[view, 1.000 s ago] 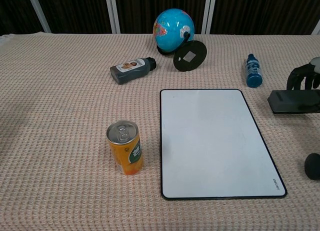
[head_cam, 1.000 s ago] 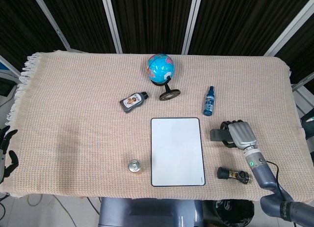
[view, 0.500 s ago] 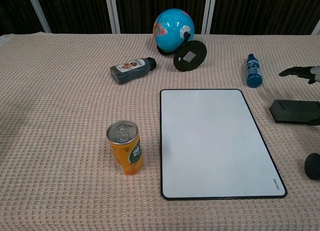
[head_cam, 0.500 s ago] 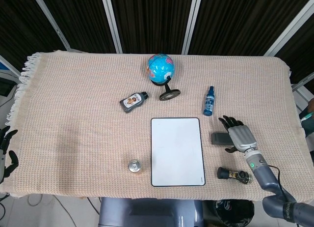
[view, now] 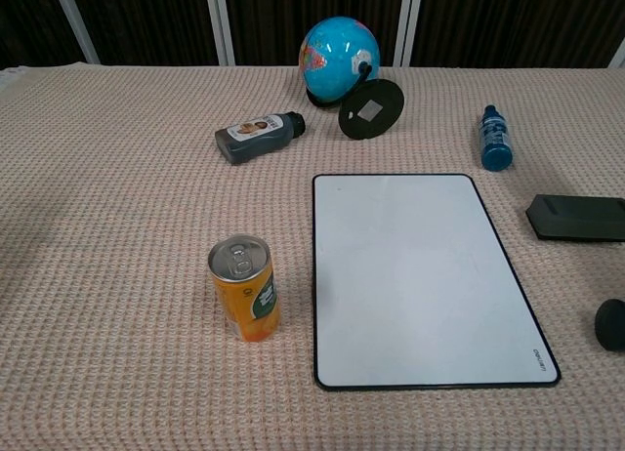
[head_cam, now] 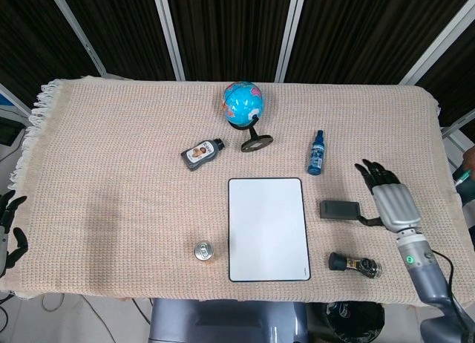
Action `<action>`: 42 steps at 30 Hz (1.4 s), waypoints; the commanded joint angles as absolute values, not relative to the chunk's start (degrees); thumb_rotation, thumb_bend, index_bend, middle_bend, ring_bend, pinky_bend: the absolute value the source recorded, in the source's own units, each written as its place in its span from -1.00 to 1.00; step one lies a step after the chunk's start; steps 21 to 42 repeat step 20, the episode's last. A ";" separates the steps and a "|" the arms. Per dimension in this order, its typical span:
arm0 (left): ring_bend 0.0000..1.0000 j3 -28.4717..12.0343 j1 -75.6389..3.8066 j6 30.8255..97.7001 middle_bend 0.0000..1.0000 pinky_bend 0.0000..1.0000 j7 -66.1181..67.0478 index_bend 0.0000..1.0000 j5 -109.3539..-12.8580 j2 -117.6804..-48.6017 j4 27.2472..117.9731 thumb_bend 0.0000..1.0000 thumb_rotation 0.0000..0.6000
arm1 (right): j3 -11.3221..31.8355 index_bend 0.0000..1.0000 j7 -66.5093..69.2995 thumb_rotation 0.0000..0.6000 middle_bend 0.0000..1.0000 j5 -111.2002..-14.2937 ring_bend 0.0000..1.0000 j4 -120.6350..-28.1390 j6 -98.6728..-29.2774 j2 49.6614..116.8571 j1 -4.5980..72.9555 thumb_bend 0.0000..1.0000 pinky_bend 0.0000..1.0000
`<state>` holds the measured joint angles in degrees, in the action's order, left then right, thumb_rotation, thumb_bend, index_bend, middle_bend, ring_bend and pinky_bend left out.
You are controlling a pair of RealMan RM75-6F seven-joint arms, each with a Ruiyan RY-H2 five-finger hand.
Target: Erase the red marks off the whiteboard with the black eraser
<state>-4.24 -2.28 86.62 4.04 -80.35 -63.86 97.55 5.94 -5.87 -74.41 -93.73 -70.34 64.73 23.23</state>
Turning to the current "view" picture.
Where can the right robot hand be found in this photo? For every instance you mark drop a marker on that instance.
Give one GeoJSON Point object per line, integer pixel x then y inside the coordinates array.
{"type": "Point", "coordinates": [611, 324]}

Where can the dark grey board eraser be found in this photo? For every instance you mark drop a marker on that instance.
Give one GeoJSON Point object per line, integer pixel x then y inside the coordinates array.
{"type": "Point", "coordinates": [581, 219]}

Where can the blue spray bottle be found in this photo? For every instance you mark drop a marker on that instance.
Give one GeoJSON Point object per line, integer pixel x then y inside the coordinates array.
{"type": "Point", "coordinates": [494, 138]}

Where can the white board with black rim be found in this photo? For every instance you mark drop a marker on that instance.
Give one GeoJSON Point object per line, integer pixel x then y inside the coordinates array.
{"type": "Point", "coordinates": [390, 299]}

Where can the orange drink can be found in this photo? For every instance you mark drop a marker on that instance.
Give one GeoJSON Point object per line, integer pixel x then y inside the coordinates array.
{"type": "Point", "coordinates": [246, 295]}

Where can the blue globe on black stand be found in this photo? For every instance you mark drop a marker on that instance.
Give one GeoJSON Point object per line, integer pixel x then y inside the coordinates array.
{"type": "Point", "coordinates": [337, 55]}

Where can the dark sauce bottle with label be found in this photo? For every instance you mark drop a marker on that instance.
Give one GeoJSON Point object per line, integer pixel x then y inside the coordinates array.
{"type": "Point", "coordinates": [254, 138]}

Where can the beige waffle-weave tablecloth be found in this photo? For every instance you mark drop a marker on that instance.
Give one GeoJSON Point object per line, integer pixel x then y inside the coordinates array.
{"type": "Point", "coordinates": [122, 226]}

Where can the white frame post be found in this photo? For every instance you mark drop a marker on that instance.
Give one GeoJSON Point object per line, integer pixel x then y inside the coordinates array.
{"type": "Point", "coordinates": [220, 26]}
{"type": "Point", "coordinates": [409, 21]}
{"type": "Point", "coordinates": [74, 21]}
{"type": "Point", "coordinates": [619, 58]}

